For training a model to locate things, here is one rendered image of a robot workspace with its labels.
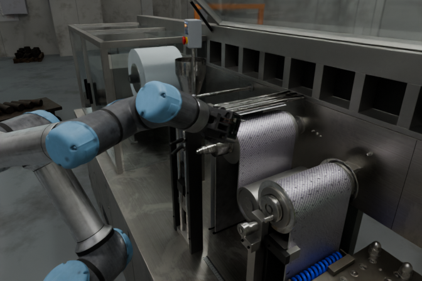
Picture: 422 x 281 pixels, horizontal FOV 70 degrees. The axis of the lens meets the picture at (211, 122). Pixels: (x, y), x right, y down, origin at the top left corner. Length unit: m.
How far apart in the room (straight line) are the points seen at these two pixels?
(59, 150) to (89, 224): 0.44
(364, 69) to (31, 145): 0.87
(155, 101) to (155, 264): 0.78
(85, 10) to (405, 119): 10.93
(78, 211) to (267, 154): 0.60
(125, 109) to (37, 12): 11.48
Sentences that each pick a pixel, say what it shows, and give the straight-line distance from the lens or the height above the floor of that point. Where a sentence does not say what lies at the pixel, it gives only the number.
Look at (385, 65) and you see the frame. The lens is 0.96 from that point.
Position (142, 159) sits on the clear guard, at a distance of 1.73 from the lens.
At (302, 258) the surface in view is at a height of 1.08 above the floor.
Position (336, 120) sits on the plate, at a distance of 1.07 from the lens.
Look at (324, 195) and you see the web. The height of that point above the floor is 1.28.
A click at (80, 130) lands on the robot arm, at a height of 1.58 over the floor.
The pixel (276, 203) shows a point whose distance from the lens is 0.83.
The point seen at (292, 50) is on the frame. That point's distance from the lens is 1.17.
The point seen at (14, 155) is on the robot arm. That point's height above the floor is 1.49.
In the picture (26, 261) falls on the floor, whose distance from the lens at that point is 2.77.
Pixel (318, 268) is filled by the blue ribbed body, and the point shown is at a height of 1.04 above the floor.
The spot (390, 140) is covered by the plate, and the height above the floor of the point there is 1.41.
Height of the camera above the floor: 1.78
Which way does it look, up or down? 22 degrees down
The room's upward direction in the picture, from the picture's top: straight up
